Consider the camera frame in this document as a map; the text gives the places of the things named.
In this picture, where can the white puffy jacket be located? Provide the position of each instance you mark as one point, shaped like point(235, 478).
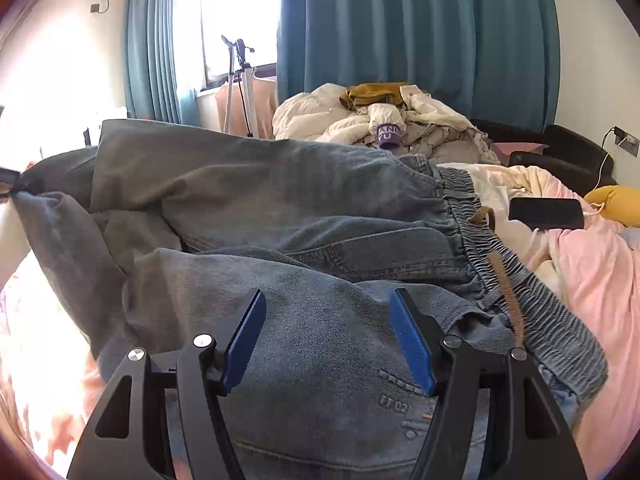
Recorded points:
point(310, 115)

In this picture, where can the cream garment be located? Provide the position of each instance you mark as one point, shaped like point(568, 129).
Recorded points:
point(435, 110)

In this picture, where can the mustard yellow garment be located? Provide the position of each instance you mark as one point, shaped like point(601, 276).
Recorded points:
point(372, 94)

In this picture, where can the pink blanket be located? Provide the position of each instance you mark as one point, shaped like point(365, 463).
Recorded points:
point(595, 285)

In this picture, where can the wall power outlet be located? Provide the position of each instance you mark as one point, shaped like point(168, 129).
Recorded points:
point(631, 144)

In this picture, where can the window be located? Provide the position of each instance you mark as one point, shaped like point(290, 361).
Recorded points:
point(235, 5)

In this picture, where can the cream blanket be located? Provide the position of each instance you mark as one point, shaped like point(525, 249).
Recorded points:
point(500, 180)

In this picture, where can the black wall plug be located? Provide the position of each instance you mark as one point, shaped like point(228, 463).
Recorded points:
point(95, 8)

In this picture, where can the white garment purple label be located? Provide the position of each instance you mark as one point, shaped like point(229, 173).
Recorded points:
point(385, 119)

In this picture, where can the black smartphone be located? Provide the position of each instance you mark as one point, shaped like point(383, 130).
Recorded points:
point(545, 213)

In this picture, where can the grey garment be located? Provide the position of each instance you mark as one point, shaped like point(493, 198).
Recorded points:
point(440, 142)

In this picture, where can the yellow pillow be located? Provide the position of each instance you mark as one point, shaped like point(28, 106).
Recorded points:
point(617, 202)

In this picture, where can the teal curtain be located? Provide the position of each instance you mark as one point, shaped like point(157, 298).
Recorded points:
point(150, 50)
point(425, 25)

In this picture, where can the blue denim jeans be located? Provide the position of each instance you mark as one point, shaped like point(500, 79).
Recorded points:
point(300, 210)

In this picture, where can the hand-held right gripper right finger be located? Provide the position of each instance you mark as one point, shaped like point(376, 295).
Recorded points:
point(412, 342)

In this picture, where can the pink patterned bed sheet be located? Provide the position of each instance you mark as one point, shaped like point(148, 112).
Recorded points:
point(40, 360)

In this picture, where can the pink cushion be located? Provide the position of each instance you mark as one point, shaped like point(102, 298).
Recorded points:
point(515, 149)

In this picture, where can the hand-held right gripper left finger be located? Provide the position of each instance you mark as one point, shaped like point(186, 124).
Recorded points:
point(245, 342)

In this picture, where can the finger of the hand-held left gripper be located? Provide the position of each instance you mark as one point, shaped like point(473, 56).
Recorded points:
point(7, 180)

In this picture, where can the black sofa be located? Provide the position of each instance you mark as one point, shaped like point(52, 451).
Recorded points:
point(570, 155)

